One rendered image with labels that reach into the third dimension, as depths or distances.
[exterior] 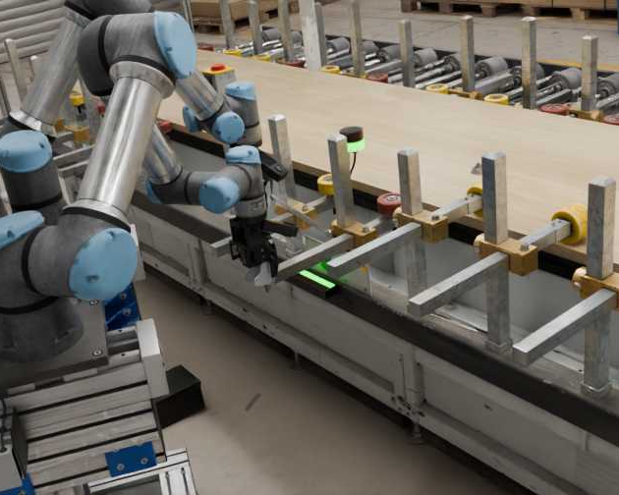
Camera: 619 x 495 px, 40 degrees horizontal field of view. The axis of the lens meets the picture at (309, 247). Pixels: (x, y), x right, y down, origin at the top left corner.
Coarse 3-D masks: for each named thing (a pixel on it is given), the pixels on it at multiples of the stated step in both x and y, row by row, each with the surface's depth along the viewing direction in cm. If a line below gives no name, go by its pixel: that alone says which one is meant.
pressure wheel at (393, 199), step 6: (390, 192) 225; (396, 192) 224; (378, 198) 222; (384, 198) 222; (390, 198) 221; (396, 198) 221; (378, 204) 220; (384, 204) 219; (390, 204) 218; (396, 204) 218; (378, 210) 222; (384, 210) 219; (390, 210) 219; (396, 228) 225
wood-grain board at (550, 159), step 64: (256, 64) 382; (320, 128) 285; (384, 128) 277; (448, 128) 269; (512, 128) 262; (576, 128) 254; (384, 192) 229; (448, 192) 222; (512, 192) 216; (576, 192) 212; (576, 256) 185
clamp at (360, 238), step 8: (336, 224) 219; (360, 224) 218; (336, 232) 220; (344, 232) 217; (352, 232) 214; (360, 232) 213; (368, 232) 213; (376, 232) 214; (360, 240) 213; (368, 240) 213
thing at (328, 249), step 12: (384, 216) 223; (384, 228) 220; (336, 240) 213; (348, 240) 213; (312, 252) 208; (324, 252) 209; (336, 252) 212; (288, 264) 204; (300, 264) 205; (312, 264) 208; (276, 276) 202; (288, 276) 204
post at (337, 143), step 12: (336, 144) 207; (336, 156) 209; (348, 156) 211; (336, 168) 211; (348, 168) 212; (336, 180) 213; (348, 180) 213; (336, 192) 215; (348, 192) 214; (336, 204) 216; (348, 204) 215; (336, 216) 218; (348, 216) 216
